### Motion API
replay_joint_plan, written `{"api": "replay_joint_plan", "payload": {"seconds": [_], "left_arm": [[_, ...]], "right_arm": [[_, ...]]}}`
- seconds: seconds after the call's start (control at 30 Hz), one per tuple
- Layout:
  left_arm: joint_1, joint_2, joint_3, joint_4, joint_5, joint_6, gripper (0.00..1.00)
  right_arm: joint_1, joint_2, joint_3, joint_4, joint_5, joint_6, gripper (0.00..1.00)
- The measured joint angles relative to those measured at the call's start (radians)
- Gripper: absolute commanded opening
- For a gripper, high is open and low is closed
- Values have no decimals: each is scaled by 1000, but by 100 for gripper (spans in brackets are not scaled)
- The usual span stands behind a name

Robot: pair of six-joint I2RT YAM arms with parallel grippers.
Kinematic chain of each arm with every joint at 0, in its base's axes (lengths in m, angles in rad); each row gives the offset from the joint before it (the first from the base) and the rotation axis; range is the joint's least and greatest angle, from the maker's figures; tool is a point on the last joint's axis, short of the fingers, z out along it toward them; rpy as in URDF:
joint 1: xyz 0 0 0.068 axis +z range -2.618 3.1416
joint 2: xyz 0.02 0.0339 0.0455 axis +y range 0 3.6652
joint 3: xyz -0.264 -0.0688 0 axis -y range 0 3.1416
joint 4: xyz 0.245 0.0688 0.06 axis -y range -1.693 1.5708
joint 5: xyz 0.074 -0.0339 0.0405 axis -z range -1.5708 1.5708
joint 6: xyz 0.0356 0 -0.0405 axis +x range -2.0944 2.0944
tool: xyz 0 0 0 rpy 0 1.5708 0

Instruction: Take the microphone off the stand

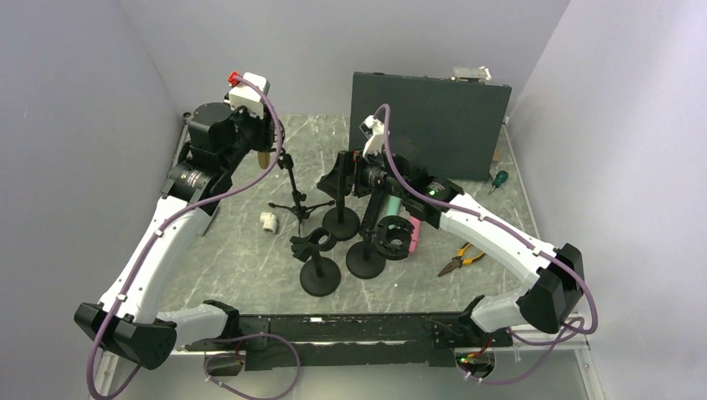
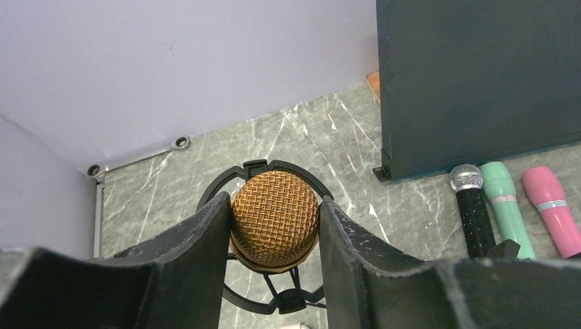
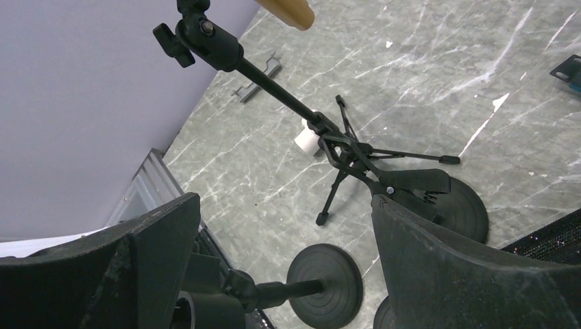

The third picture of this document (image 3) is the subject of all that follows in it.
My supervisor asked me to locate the black clip desk stand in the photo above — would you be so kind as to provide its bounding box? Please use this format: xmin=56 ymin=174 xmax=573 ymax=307
xmin=169 ymin=243 xmax=364 ymax=328

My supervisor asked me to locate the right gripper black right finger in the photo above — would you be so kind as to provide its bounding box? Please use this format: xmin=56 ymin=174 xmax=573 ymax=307
xmin=371 ymin=195 xmax=580 ymax=328

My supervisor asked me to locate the black shock-mount desk stand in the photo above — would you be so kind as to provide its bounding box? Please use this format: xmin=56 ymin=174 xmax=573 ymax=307
xmin=372 ymin=296 xmax=396 ymax=329

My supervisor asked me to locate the black tripod shock-mount stand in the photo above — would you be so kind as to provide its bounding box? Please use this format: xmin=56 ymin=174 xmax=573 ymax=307
xmin=152 ymin=0 xmax=461 ymax=227

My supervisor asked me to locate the gold condenser microphone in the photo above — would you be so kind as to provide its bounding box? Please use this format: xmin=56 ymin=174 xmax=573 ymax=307
xmin=256 ymin=0 xmax=315 ymax=31

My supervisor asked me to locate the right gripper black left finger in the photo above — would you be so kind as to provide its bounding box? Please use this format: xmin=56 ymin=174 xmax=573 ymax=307
xmin=1 ymin=193 xmax=201 ymax=328

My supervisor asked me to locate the black pink-mic desk stand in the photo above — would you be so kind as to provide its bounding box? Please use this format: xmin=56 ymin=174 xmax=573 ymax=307
xmin=316 ymin=133 xmax=489 ymax=243

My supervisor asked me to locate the black mesh-head microphone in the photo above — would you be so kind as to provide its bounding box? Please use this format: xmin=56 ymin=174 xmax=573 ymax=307
xmin=502 ymin=209 xmax=580 ymax=265

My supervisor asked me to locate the dark green upright board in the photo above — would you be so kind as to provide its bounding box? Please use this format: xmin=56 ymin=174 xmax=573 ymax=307
xmin=549 ymin=55 xmax=580 ymax=92

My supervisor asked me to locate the white plastic connector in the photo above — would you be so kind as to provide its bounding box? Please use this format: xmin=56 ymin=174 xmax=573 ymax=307
xmin=294 ymin=119 xmax=320 ymax=157

